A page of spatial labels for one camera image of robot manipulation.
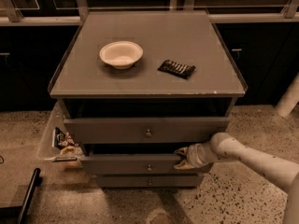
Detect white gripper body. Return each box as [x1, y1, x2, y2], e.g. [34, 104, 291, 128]
[186, 142, 215, 168]

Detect clear plastic bin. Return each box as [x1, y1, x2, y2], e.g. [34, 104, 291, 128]
[37, 103, 82, 169]

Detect grey top drawer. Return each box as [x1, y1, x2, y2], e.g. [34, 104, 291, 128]
[64, 117, 229, 144]

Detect grey drawer cabinet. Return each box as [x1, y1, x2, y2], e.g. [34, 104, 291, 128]
[47, 10, 249, 189]

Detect metal railing frame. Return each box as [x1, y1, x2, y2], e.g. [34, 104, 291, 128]
[1, 0, 299, 26]

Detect white paper bowl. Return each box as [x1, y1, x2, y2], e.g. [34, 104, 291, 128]
[99, 41, 143, 69]

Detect black bar on floor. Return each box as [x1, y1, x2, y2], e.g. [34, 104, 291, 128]
[17, 168, 42, 224]

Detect snack bags in bin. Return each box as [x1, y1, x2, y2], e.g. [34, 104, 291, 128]
[52, 127, 83, 155]

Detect black snack packet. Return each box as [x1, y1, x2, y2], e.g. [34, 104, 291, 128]
[158, 60, 195, 79]

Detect white cylindrical post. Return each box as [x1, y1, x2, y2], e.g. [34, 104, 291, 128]
[275, 73, 299, 118]

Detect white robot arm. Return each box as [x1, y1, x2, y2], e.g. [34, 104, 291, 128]
[174, 133, 299, 224]

